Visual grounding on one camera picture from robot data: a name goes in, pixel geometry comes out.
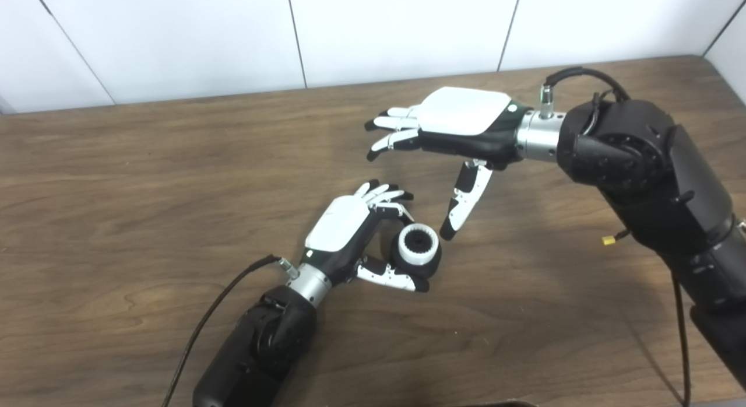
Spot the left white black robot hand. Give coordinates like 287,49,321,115
302,180,431,293

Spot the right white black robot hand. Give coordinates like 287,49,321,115
364,86,534,241

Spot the white ring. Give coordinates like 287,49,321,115
397,223,439,266

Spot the round black part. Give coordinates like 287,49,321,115
382,220,442,279

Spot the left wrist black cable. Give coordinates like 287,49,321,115
160,254,301,407

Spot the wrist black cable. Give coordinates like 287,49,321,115
539,67,694,407
160,254,301,407

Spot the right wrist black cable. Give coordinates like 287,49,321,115
539,67,694,407

